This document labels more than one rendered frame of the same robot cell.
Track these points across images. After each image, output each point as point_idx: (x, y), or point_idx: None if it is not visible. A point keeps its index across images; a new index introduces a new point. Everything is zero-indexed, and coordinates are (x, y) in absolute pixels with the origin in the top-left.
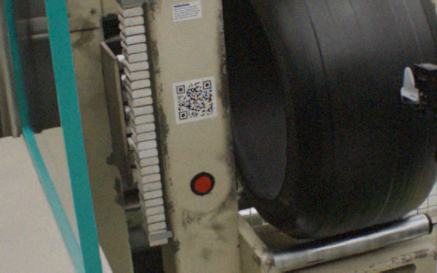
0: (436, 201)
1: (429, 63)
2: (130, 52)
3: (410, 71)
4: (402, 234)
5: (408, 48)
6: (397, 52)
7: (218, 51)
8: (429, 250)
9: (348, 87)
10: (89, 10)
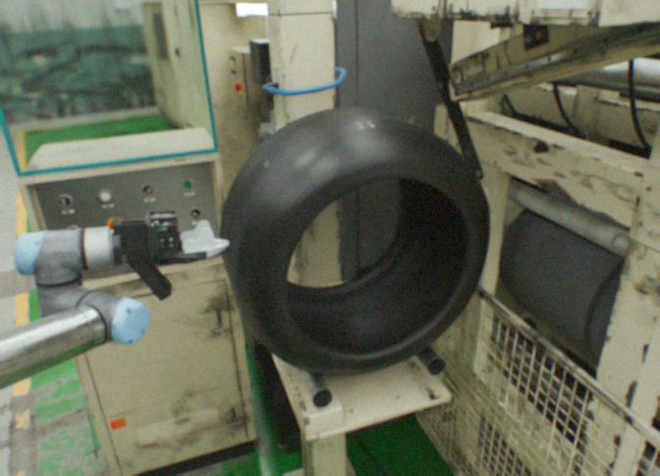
0: None
1: (174, 216)
2: None
3: (197, 222)
4: (303, 380)
5: (238, 217)
6: (235, 214)
7: None
8: (302, 411)
9: (222, 216)
10: (456, 142)
